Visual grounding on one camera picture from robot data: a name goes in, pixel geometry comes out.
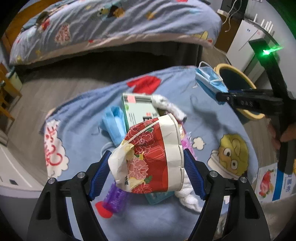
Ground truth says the white tissue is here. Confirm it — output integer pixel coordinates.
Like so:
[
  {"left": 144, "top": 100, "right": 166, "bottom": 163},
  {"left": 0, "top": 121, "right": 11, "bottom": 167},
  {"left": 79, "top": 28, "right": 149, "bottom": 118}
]
[{"left": 175, "top": 171, "right": 202, "bottom": 213}]

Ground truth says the red floral paper cup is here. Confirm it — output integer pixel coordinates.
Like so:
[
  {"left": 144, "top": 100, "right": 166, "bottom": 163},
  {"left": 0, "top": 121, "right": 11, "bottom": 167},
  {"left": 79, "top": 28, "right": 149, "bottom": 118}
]
[{"left": 108, "top": 113, "right": 184, "bottom": 194}]

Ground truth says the blue surgical face mask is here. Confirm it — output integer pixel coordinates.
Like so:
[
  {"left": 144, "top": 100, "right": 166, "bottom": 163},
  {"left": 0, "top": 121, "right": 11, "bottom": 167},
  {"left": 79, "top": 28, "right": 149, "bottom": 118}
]
[{"left": 195, "top": 61, "right": 228, "bottom": 105}]

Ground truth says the yellow rimmed teal trash bin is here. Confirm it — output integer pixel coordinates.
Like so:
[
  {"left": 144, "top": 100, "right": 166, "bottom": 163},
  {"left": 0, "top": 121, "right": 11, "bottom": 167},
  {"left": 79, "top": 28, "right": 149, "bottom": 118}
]
[{"left": 214, "top": 63, "right": 265, "bottom": 125}]

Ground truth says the right hand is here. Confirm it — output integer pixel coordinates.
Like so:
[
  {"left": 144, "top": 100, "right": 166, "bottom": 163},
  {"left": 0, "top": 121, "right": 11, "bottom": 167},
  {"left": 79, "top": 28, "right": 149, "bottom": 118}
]
[{"left": 267, "top": 121, "right": 296, "bottom": 150}]

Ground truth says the pink snack wrapper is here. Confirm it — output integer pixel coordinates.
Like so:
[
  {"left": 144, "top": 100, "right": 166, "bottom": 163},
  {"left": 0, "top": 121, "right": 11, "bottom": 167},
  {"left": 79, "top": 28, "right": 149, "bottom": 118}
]
[{"left": 178, "top": 124, "right": 197, "bottom": 160}]

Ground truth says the purple plastic wrapper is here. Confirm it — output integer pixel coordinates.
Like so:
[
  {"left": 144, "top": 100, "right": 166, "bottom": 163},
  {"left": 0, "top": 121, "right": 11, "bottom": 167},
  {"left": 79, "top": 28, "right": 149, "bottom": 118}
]
[{"left": 95, "top": 182, "right": 129, "bottom": 218}]

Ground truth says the teal blister pack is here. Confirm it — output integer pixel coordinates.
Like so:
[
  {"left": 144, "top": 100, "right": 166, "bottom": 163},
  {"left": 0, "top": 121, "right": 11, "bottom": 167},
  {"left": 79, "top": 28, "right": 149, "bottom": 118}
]
[{"left": 145, "top": 191, "right": 174, "bottom": 205}]

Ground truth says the white air purifier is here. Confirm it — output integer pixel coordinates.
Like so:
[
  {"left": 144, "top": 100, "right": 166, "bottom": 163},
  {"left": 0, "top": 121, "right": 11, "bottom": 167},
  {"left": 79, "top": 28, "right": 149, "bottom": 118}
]
[{"left": 226, "top": 19, "right": 275, "bottom": 83}]

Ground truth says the silver blister pack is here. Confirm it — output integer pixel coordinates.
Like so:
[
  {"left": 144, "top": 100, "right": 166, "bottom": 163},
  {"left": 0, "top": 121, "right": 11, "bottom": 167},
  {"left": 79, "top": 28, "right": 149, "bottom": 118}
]
[{"left": 151, "top": 94, "right": 187, "bottom": 123}]

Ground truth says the green white medicine box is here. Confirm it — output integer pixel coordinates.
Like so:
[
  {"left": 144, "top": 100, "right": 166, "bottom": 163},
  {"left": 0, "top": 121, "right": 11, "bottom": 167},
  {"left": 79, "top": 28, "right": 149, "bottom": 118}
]
[{"left": 122, "top": 93, "right": 159, "bottom": 131}]

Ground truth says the strawberry picture box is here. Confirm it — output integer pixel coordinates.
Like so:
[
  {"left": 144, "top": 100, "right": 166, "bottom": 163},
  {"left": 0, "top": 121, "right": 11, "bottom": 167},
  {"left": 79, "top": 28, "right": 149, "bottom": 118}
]
[{"left": 255, "top": 161, "right": 295, "bottom": 203}]

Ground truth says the wooden nightstand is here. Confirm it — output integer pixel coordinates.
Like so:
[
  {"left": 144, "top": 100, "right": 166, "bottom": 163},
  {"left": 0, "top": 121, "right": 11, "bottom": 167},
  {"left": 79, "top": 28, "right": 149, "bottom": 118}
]
[{"left": 214, "top": 9, "right": 243, "bottom": 53}]

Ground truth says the white storage bucket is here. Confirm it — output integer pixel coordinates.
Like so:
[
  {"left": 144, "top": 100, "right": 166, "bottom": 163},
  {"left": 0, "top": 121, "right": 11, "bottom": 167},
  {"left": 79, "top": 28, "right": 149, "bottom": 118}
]
[{"left": 6, "top": 67, "right": 23, "bottom": 91}]

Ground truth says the wooden stool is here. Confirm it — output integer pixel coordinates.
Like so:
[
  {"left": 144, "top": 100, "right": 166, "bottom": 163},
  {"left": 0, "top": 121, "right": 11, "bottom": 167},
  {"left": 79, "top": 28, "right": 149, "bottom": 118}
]
[{"left": 1, "top": 62, "right": 22, "bottom": 122}]

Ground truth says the blue cartoon bed duvet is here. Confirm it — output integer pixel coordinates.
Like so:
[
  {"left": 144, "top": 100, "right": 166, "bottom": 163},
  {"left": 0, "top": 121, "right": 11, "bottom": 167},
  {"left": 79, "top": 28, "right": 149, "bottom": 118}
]
[{"left": 10, "top": 1, "right": 222, "bottom": 65}]

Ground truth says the white cable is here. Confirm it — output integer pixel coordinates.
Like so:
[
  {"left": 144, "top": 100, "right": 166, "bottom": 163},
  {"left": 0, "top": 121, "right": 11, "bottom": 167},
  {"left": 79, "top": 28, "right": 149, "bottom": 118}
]
[{"left": 221, "top": 0, "right": 239, "bottom": 33}]

